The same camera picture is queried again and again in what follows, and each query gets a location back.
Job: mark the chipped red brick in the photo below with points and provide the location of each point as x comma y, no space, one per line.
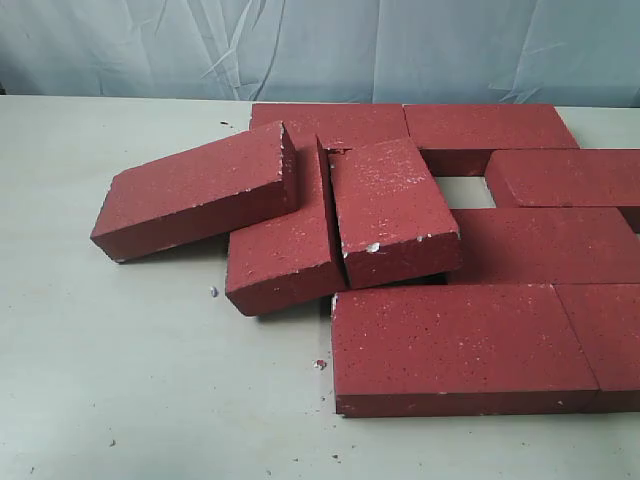
394,223

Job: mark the right third-row red brick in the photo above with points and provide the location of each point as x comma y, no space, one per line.
546,245

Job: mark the front large red brick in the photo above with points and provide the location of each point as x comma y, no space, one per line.
456,350

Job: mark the right second-row red brick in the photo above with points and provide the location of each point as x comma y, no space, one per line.
564,178

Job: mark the white backdrop cloth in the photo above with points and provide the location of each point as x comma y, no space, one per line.
574,53

